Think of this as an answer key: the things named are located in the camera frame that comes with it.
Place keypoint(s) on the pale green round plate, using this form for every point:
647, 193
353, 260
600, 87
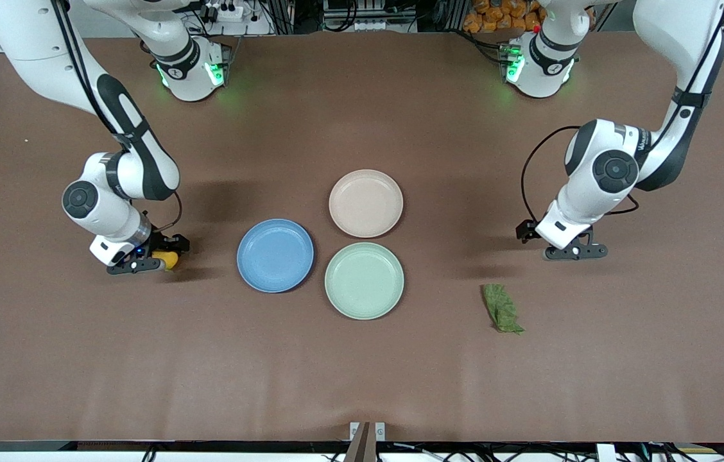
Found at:
364, 280

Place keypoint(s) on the blue round plate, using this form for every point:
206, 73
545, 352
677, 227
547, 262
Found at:
275, 255

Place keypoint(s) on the brown table mat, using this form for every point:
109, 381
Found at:
400, 372

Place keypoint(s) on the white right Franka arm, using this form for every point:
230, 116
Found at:
34, 51

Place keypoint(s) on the brown pole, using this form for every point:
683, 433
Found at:
363, 446

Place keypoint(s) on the yellow lemon piece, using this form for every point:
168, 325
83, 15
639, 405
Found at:
168, 261

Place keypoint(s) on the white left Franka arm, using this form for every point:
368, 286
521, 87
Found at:
676, 32

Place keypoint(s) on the beige round plate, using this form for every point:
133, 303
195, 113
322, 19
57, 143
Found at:
366, 203

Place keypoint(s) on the green lettuce leaf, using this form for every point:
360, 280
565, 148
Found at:
501, 308

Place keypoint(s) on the orange packets pile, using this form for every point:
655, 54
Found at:
497, 16

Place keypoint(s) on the small metal bracket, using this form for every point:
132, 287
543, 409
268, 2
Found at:
354, 430

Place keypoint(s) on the white power strip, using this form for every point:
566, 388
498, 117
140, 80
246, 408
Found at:
373, 25
227, 9

